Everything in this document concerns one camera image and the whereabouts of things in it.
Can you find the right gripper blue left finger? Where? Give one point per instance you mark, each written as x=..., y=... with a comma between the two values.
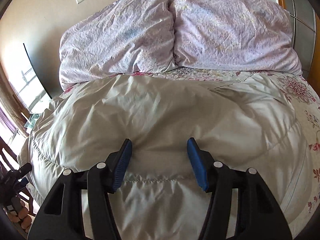
x=60, y=216

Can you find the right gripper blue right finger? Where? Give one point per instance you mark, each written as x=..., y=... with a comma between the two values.
x=259, y=215

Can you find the white puffy down jacket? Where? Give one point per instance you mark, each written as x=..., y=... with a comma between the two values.
x=160, y=139

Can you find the person's left hand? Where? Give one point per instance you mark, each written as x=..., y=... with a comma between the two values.
x=23, y=217

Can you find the floral bed sheet mattress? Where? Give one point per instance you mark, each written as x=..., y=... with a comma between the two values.
x=297, y=119

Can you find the left lilac floral pillow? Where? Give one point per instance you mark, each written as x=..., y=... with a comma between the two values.
x=125, y=37

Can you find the lilac floral pillow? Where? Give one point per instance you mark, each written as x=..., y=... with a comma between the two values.
x=125, y=37
x=244, y=35

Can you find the right lilac floral pillow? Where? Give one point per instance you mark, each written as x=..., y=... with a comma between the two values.
x=244, y=35

